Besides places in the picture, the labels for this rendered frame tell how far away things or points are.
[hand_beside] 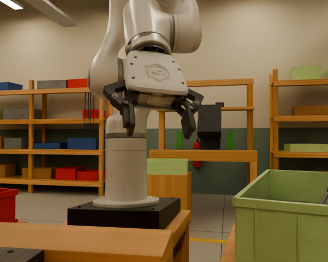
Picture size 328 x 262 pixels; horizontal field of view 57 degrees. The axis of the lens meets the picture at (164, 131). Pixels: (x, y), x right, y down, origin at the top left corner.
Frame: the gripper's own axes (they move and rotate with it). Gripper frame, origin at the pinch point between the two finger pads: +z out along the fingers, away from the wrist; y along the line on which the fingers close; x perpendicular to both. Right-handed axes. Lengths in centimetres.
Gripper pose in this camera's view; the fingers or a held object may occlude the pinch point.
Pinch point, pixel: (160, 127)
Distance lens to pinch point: 46.0
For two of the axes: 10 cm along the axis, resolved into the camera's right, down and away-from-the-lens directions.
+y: 9.6, 0.6, 2.8
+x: -2.6, 6.1, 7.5
